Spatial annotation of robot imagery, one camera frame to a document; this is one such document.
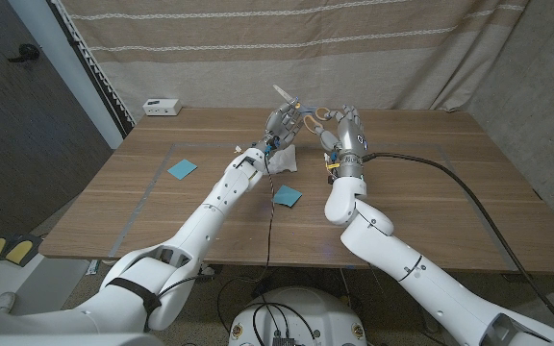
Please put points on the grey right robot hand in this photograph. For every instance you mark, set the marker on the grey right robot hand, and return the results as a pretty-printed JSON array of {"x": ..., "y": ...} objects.
[{"x": 351, "y": 139}]

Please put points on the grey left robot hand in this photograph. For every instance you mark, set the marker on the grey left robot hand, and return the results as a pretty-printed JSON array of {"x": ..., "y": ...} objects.
[{"x": 284, "y": 125}]

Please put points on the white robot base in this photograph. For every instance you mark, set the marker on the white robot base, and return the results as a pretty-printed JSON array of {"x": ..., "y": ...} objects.
[{"x": 315, "y": 312}]

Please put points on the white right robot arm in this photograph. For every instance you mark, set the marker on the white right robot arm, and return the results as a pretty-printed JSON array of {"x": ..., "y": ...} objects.
[{"x": 402, "y": 259}]

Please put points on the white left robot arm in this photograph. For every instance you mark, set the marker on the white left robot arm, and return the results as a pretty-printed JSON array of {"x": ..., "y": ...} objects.
[{"x": 209, "y": 216}]

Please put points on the white crumpled tissue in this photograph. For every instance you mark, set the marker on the white crumpled tissue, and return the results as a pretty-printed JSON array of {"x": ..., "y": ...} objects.
[{"x": 286, "y": 161}]

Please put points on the blue sticky note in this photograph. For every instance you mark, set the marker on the blue sticky note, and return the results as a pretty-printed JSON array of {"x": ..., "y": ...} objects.
[
  {"x": 182, "y": 169},
  {"x": 286, "y": 195}
]

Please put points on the beige striped curtain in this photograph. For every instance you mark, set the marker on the beige striped curtain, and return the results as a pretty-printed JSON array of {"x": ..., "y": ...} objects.
[{"x": 282, "y": 62}]

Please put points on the white power strip box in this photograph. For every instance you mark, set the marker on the white power strip box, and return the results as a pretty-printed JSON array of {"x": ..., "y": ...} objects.
[{"x": 161, "y": 106}]

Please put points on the crumpled white paper scrap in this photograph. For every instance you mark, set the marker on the crumpled white paper scrap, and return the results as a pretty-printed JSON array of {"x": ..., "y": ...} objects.
[{"x": 208, "y": 272}]

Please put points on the black strip with lace trim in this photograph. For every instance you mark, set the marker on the black strip with lace trim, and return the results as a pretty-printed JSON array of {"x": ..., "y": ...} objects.
[{"x": 105, "y": 96}]

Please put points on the small green white label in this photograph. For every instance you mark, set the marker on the small green white label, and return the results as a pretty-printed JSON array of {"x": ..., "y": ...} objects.
[{"x": 93, "y": 267}]

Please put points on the white floor panel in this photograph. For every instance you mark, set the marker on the white floor panel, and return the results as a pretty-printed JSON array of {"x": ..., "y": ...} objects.
[{"x": 41, "y": 283}]

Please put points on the white robot torso edge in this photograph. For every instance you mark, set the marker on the white robot torso edge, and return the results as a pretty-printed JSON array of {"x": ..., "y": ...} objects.
[{"x": 65, "y": 341}]

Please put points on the white sneaker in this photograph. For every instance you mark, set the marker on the white sneaker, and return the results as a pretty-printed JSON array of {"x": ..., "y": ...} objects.
[{"x": 3, "y": 303}]

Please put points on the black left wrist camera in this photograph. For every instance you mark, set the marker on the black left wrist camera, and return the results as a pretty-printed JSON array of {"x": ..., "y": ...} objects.
[{"x": 269, "y": 144}]

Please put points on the white door frame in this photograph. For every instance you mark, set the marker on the white door frame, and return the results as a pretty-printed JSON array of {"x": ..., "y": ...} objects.
[{"x": 63, "y": 62}]

